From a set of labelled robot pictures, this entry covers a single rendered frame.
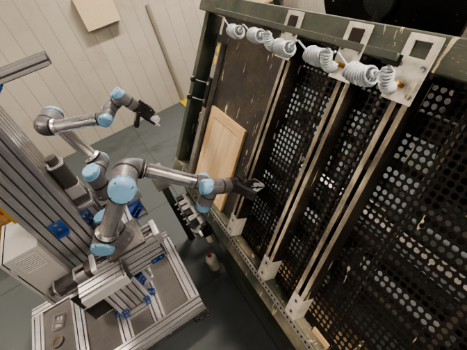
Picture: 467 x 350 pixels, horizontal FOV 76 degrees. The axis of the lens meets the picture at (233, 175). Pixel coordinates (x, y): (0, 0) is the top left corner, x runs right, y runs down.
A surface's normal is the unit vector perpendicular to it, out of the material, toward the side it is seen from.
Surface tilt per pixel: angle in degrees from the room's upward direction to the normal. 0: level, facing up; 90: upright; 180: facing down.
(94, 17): 90
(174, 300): 0
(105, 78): 90
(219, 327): 0
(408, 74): 57
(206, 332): 0
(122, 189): 84
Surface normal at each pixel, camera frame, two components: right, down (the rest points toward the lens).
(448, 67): -0.84, 0.01
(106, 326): -0.22, -0.72
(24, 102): 0.49, 0.50
